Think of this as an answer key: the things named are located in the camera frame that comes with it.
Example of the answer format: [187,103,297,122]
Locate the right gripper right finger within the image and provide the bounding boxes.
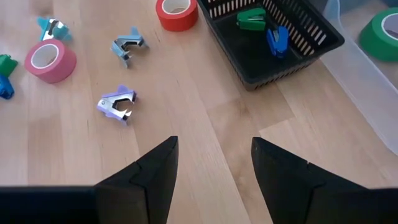
[251,136,369,224]

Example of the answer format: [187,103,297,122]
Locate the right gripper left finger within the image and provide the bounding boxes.
[95,136,179,224]

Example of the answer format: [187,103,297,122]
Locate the purple staple remover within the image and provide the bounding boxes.
[95,84,137,126]

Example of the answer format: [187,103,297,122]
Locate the pink tape roll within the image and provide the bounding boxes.
[24,39,78,84]

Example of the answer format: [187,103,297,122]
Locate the blue mini stapler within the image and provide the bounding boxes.
[0,74,16,100]
[266,25,290,59]

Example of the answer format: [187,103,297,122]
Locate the grey staple remover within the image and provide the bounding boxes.
[110,27,149,68]

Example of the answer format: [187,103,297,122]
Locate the red tape roll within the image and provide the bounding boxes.
[155,0,199,32]

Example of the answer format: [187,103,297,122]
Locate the green tape roll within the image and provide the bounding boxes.
[359,6,398,62]

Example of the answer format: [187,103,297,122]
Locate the teal staple remover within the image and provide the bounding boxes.
[37,17,73,43]

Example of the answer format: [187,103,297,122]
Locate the green mini stapler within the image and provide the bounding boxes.
[236,7,267,32]
[0,54,19,78]

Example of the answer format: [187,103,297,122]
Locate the clear plastic bin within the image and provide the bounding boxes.
[320,0,398,156]

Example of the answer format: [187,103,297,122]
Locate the black slotted plastic basket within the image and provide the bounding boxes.
[197,0,345,91]

